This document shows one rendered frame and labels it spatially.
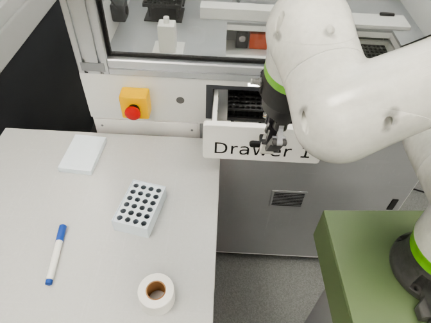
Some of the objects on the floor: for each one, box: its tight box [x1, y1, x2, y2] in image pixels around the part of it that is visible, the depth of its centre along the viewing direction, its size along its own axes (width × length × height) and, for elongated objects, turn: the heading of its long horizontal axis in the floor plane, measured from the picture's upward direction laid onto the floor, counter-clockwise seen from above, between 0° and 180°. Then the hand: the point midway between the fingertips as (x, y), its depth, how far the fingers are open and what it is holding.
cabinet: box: [93, 117, 419, 258], centre depth 165 cm, size 95×103×80 cm
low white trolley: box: [0, 128, 221, 323], centre depth 113 cm, size 58×62×76 cm
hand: (268, 144), depth 80 cm, fingers closed
